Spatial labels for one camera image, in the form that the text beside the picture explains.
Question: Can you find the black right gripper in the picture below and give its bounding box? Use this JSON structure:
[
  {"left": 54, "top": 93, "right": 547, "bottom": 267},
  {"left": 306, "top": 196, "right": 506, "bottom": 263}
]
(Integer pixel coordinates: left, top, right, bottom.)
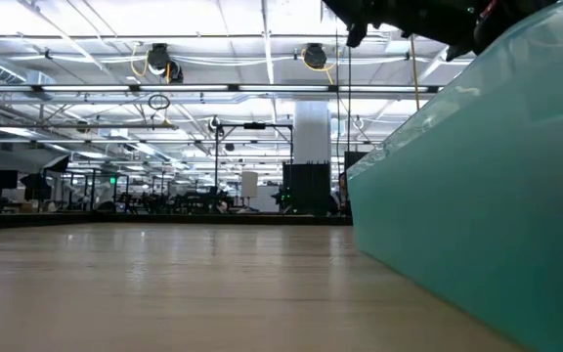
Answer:
[{"left": 321, "top": 0, "right": 478, "bottom": 63}]

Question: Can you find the teal translucent plastic bin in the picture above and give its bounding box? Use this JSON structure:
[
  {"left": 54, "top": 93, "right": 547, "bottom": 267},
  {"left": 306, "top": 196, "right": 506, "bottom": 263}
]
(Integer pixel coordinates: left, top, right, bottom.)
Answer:
[{"left": 347, "top": 0, "right": 563, "bottom": 352}]

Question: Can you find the black hanging panel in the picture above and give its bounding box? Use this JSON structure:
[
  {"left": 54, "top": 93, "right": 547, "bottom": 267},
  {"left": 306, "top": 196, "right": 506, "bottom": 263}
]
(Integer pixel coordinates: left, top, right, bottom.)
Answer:
[{"left": 343, "top": 151, "right": 370, "bottom": 170}]

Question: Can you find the white building column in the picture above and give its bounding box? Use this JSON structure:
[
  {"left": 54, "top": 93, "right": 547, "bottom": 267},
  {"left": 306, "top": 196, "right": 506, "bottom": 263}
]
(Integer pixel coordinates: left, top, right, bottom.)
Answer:
[{"left": 293, "top": 100, "right": 332, "bottom": 165}]

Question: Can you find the long ceiling light bar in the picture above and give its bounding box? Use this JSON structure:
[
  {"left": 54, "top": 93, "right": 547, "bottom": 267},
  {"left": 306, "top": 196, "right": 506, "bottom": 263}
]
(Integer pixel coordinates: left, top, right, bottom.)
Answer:
[{"left": 0, "top": 83, "right": 442, "bottom": 95}]

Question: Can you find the person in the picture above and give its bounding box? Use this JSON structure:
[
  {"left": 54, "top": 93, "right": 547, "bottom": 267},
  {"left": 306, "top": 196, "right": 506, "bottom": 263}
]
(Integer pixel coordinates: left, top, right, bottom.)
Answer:
[{"left": 328, "top": 170, "right": 351, "bottom": 217}]

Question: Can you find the black cabinet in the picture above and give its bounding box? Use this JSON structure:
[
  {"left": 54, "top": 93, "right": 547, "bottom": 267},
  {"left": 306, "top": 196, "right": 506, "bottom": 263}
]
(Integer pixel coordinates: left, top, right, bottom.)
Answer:
[{"left": 281, "top": 162, "right": 332, "bottom": 215}]

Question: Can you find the white sign board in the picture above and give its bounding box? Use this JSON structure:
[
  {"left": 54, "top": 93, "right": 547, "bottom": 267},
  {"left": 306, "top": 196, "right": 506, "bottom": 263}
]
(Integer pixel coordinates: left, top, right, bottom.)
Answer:
[{"left": 240, "top": 170, "right": 259, "bottom": 199}]

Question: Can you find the yellow hanging cord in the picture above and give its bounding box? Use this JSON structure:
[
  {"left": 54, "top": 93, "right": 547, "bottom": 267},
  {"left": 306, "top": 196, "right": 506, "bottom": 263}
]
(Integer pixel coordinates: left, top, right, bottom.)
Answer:
[{"left": 408, "top": 33, "right": 422, "bottom": 112}]

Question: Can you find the black ceiling cable reel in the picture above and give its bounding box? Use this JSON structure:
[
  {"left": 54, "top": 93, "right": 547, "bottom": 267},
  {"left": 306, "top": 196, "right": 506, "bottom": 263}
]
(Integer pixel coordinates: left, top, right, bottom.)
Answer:
[
  {"left": 147, "top": 43, "right": 184, "bottom": 84},
  {"left": 302, "top": 43, "right": 329, "bottom": 70}
]

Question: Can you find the black metal frame stand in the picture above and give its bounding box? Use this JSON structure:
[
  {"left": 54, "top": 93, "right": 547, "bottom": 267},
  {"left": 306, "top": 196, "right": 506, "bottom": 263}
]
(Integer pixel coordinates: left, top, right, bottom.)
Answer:
[{"left": 214, "top": 121, "right": 295, "bottom": 197}]

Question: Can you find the small ceiling cable reel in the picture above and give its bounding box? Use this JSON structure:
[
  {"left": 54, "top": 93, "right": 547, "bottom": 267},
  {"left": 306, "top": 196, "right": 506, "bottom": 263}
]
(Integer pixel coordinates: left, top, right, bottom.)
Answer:
[{"left": 206, "top": 115, "right": 225, "bottom": 137}]

